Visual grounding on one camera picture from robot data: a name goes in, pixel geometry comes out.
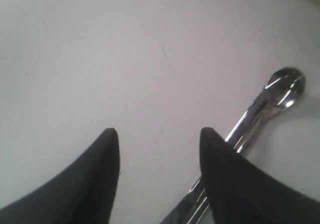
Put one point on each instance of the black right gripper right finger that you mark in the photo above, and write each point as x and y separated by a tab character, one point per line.
240	193

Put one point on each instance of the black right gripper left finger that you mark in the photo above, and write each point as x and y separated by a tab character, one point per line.
83	193

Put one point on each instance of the small steel spoon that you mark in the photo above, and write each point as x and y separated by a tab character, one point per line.
283	89

